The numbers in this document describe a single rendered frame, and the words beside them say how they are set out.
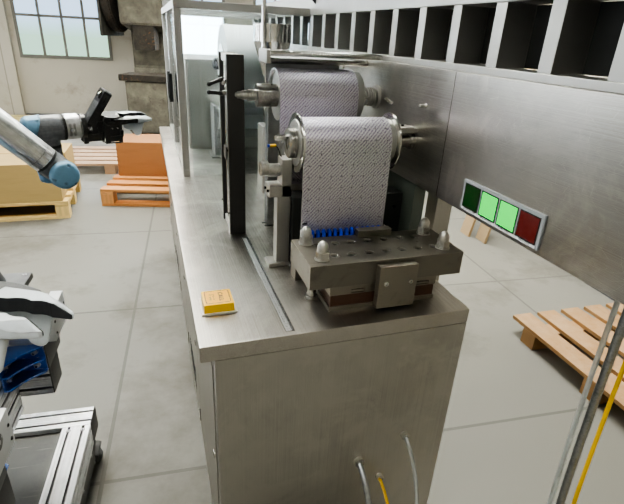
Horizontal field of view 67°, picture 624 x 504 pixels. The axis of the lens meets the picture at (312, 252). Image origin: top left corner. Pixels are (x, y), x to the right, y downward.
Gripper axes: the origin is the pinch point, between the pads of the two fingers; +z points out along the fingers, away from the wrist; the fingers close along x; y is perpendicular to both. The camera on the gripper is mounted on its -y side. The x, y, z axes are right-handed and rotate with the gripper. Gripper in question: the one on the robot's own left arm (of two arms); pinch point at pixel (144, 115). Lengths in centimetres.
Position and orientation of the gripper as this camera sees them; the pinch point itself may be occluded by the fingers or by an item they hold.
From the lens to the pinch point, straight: 168.4
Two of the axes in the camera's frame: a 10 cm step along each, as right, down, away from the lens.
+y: -1.4, 8.5, 5.1
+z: 7.7, -2.3, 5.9
